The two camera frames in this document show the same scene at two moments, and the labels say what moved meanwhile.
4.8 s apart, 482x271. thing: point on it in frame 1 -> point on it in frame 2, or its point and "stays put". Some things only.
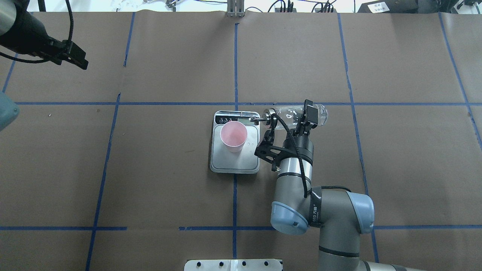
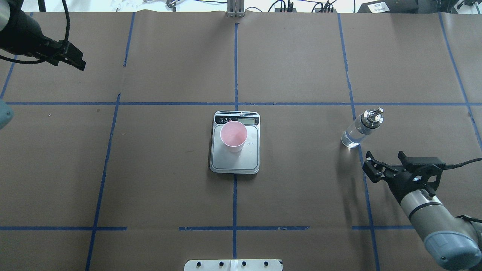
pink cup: (234, 134) stays put
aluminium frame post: (235, 8) stays put
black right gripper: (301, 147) -> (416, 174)
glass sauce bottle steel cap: (289, 117) -> (372, 118)
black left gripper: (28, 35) stays put
